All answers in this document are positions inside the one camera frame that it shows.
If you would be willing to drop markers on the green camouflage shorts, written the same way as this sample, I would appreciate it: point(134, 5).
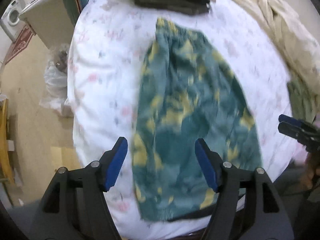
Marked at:
point(187, 92)

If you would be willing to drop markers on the cream crumpled duvet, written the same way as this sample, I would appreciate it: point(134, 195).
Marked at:
point(296, 44)

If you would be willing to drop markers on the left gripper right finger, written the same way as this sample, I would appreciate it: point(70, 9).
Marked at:
point(248, 205)

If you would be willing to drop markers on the red floor mat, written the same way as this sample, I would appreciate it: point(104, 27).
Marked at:
point(19, 45)

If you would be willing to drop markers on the floral white bed sheet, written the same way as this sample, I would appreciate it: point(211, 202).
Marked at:
point(109, 45)

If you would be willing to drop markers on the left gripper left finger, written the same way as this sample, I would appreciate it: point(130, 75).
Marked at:
point(73, 205)

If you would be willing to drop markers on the yellow wooden chair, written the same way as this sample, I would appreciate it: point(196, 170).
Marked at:
point(5, 162)

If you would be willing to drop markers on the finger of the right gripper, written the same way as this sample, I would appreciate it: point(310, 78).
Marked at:
point(295, 131)
point(287, 120)

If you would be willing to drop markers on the white plastic bag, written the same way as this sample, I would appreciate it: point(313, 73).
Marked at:
point(55, 79)

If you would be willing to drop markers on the person's right hand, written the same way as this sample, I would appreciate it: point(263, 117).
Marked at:
point(312, 170)

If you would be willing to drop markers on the white washing machine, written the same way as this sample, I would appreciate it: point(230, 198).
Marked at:
point(10, 20)

